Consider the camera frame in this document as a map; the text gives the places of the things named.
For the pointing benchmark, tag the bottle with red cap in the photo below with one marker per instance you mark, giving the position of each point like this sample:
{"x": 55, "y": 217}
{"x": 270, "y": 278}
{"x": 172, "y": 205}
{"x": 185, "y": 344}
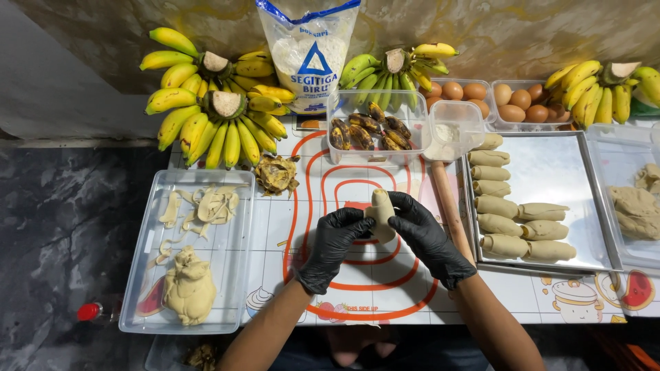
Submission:
{"x": 98, "y": 311}

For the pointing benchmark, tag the clear flour bag blue print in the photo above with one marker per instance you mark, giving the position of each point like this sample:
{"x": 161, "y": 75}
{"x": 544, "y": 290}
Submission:
{"x": 309, "y": 56}

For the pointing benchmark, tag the heap of dough scraps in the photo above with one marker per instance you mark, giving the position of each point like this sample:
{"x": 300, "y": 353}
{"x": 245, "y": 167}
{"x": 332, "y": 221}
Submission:
{"x": 211, "y": 206}

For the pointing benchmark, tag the small clear container with flour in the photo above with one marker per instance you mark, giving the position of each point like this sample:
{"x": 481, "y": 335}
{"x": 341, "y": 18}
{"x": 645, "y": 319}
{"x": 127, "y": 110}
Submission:
{"x": 453, "y": 134}

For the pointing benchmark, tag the clear tub with peels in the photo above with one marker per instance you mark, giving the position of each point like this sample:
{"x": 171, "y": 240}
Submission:
{"x": 196, "y": 355}

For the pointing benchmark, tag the white baking mat orange rings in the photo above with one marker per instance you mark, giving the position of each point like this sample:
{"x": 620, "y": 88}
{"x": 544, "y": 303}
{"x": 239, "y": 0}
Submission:
{"x": 319, "y": 216}

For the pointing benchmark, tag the clear plastic tray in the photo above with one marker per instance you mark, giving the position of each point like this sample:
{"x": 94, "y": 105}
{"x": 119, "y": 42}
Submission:
{"x": 227, "y": 257}
{"x": 613, "y": 159}

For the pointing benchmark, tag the person's right hand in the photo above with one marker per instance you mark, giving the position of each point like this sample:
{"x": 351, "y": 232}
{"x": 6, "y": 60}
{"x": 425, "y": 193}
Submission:
{"x": 433, "y": 242}

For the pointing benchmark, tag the green yellow banana bunch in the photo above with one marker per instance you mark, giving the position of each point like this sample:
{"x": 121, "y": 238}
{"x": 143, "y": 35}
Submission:
{"x": 376, "y": 77}

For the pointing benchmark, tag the large clear plastic container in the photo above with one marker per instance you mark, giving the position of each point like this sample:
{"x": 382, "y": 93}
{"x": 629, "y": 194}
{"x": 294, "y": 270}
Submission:
{"x": 340, "y": 149}

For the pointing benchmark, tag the metal baking tray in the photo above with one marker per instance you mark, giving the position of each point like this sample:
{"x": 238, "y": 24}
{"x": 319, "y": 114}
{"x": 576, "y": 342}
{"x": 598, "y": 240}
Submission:
{"x": 557, "y": 175}

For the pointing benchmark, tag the rows of finished dough rolls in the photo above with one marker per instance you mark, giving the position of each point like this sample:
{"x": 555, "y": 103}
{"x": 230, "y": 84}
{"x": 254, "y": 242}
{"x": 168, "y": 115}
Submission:
{"x": 497, "y": 206}

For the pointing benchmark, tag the dough banana roll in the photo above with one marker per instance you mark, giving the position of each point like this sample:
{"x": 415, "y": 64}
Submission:
{"x": 381, "y": 214}

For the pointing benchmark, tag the brown dough lump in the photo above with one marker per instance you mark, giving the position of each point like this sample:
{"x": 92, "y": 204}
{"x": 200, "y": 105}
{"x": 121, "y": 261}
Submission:
{"x": 637, "y": 208}

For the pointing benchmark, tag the person's legs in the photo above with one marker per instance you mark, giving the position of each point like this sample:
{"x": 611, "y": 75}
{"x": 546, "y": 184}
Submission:
{"x": 361, "y": 345}

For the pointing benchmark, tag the heap of banana peels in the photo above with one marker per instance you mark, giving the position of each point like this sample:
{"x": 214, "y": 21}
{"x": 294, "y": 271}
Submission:
{"x": 277, "y": 175}

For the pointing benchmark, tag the beige dough lump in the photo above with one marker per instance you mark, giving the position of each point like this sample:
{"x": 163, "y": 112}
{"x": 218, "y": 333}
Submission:
{"x": 189, "y": 288}

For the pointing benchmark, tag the cartoon print tablecloth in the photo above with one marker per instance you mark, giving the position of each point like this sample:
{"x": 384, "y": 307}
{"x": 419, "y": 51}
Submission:
{"x": 577, "y": 299}

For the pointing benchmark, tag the group of brown eggs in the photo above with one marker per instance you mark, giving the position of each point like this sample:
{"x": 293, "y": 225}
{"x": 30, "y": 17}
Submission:
{"x": 456, "y": 92}
{"x": 521, "y": 105}

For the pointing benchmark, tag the person's left fingers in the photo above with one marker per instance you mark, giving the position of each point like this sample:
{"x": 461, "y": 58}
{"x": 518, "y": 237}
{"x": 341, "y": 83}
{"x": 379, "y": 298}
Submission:
{"x": 356, "y": 222}

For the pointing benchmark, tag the person's left hand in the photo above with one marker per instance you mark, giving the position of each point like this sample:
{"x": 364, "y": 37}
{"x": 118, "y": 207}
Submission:
{"x": 330, "y": 247}

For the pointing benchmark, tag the heap of dark roasted bananas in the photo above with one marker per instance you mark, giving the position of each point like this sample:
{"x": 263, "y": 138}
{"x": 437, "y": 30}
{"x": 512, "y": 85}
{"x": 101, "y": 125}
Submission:
{"x": 368, "y": 131}

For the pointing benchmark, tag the wooden rolling pin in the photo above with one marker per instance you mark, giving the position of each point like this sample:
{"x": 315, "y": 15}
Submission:
{"x": 449, "y": 206}

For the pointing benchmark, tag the clear egg container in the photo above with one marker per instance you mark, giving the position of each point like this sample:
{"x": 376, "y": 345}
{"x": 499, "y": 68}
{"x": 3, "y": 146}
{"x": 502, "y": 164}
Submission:
{"x": 497, "y": 123}
{"x": 487, "y": 95}

